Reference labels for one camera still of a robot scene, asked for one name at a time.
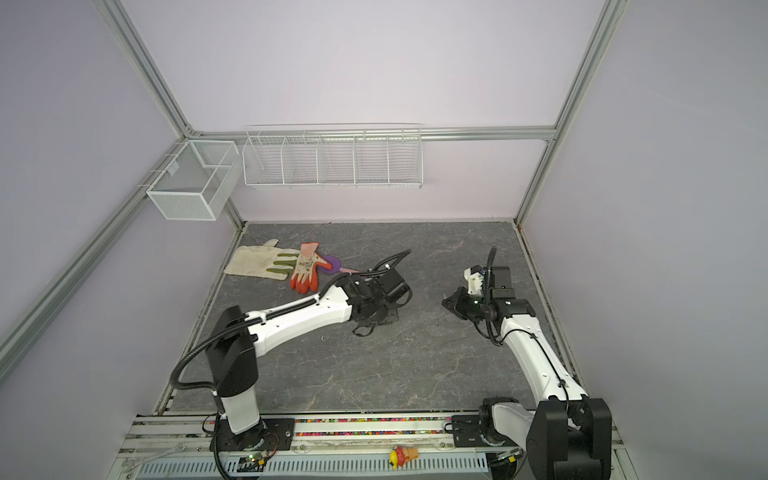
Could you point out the purple pink toy shovel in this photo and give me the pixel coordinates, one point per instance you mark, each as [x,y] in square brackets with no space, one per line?
[332,265]

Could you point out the cream green work glove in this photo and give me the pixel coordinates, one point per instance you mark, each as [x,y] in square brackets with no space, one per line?
[263,261]

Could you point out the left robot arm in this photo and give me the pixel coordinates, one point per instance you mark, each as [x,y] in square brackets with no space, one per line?
[226,363]

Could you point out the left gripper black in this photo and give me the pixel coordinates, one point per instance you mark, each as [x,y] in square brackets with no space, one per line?
[394,314]

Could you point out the red white work glove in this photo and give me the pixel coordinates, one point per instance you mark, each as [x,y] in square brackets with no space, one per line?
[304,277]

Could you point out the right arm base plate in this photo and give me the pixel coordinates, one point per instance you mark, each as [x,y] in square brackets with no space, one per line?
[470,431]

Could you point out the white mesh box basket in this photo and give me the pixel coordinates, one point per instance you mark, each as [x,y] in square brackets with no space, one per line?
[198,180]

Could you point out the white wire shelf basket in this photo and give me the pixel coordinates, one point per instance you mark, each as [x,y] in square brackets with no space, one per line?
[333,155]

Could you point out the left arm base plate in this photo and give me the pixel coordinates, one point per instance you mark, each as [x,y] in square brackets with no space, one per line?
[268,434]

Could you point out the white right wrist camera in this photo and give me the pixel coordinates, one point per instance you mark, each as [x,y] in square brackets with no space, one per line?
[474,277]

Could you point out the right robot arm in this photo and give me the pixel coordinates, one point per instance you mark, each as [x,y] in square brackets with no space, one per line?
[569,433]

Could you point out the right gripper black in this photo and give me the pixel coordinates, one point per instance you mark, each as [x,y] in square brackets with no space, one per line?
[459,306]

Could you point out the white vented cable duct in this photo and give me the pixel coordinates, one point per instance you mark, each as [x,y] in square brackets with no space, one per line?
[377,466]

